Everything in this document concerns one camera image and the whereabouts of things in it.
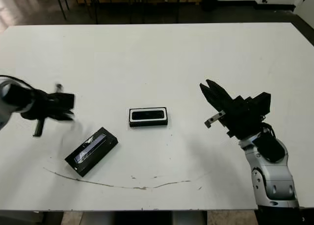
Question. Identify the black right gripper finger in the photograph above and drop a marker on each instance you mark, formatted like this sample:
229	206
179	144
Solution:
211	99
219	94

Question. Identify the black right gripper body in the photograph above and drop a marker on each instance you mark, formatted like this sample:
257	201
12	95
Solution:
240	119

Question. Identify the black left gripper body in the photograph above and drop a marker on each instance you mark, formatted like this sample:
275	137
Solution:
40	107

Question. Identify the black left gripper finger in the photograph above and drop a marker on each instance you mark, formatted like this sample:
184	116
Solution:
61	118
63	112

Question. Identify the black box lid with window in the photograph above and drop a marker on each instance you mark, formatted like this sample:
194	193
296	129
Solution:
95	153

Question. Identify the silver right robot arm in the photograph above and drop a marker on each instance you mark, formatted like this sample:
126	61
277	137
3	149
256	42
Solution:
274	178

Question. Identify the black box base white insert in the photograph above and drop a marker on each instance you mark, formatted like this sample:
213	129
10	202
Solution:
132	123

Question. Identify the black metal furniture leg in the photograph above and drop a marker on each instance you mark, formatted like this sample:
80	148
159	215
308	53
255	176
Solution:
60	4

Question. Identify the white door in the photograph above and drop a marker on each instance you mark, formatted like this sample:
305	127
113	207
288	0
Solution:
305	1

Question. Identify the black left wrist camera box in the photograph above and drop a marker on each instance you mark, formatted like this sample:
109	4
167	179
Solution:
63	101

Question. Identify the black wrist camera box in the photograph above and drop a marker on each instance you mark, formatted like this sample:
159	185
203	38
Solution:
63	101
263	103

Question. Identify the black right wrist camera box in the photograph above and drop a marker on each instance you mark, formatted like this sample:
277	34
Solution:
263	103

